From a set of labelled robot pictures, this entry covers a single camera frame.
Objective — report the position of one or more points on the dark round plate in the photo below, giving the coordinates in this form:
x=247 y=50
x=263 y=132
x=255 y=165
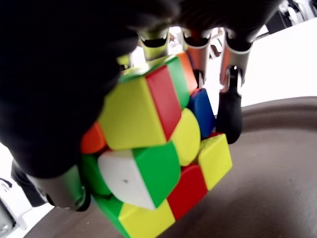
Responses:
x=260 y=173

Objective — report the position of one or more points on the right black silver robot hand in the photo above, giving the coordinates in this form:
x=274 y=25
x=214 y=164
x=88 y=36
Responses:
x=54 y=86

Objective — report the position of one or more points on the multicoloured Rubik's cube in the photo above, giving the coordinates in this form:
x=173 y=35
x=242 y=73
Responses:
x=153 y=148

